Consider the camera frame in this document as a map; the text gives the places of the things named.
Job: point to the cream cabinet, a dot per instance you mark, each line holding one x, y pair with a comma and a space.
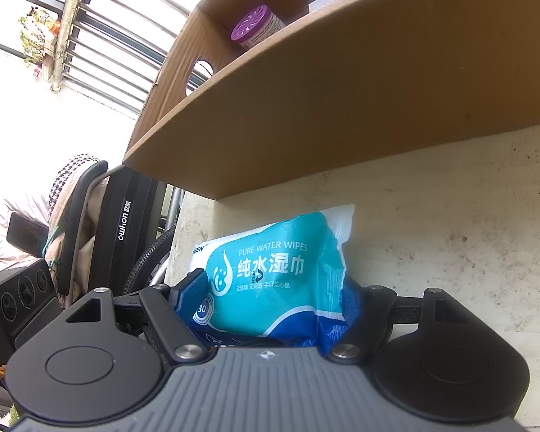
432, 216

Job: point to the brown cardboard box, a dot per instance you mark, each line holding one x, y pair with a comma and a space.
342, 99

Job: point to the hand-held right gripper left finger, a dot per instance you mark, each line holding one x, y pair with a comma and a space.
191, 290

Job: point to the metal window railing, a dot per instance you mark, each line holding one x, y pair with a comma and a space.
108, 45

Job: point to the potted plant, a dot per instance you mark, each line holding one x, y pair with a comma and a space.
38, 36

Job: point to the purple lid air freshener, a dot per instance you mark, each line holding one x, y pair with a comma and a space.
256, 24

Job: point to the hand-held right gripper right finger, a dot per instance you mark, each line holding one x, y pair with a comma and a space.
374, 306

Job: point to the black folding wheelchair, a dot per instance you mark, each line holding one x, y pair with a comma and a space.
121, 234

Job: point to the checkered cloth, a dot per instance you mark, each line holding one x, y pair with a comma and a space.
69, 175

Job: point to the blue wet wipes pack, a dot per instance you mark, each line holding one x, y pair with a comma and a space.
274, 279

